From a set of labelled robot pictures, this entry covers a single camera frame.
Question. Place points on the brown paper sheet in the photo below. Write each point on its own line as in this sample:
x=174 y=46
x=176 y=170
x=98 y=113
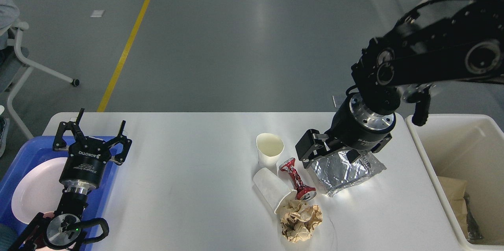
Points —
x=454 y=190

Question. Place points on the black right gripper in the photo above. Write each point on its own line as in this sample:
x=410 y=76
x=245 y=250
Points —
x=354 y=127

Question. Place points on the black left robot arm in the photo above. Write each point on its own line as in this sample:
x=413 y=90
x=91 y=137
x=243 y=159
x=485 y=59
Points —
x=68 y=230

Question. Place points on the upright white paper cup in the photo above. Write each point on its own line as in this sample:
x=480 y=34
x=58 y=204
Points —
x=269 y=147

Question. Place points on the beige plastic bin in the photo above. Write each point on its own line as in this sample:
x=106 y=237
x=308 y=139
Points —
x=467 y=147

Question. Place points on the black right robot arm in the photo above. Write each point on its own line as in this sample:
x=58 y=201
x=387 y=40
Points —
x=436 y=41

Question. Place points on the pink ribbed mug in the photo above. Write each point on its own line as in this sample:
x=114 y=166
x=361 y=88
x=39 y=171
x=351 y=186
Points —
x=45 y=215

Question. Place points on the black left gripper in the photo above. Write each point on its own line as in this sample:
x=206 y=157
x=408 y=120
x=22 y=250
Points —
x=84 y=166

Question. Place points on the pink plate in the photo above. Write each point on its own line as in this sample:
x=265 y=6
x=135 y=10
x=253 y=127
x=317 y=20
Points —
x=39 y=191

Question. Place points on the crushed red soda can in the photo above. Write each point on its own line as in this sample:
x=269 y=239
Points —
x=303 y=192

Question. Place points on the grey green mug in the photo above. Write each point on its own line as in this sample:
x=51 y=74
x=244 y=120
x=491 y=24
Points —
x=7 y=237

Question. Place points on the white paper cup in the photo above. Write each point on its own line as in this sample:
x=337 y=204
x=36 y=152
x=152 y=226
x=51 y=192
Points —
x=269 y=147
x=275 y=191

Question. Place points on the brown paper ball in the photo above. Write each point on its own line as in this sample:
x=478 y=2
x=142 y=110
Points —
x=299 y=219

